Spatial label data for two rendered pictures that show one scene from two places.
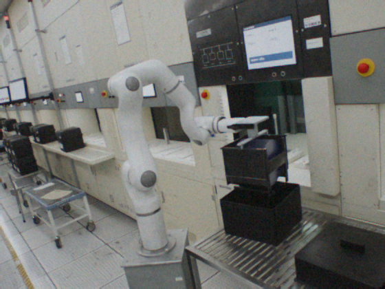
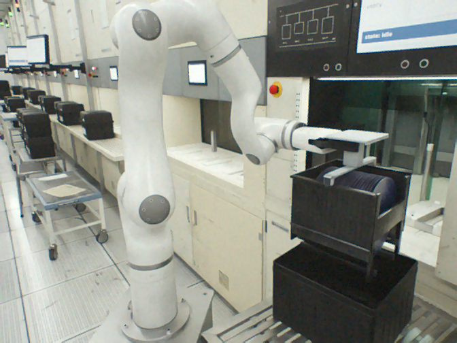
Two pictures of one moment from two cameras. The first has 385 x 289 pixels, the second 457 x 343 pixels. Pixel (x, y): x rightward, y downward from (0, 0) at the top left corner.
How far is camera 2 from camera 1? 0.56 m
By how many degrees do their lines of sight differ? 2
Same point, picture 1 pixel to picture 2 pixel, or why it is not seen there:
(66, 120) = (97, 101)
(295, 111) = (394, 135)
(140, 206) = (136, 252)
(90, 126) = not seen: hidden behind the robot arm
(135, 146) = (140, 148)
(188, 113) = (245, 107)
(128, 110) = (134, 78)
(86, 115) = not seen: hidden behind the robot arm
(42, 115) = (73, 92)
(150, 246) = (142, 321)
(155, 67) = (198, 9)
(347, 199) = not seen: outside the picture
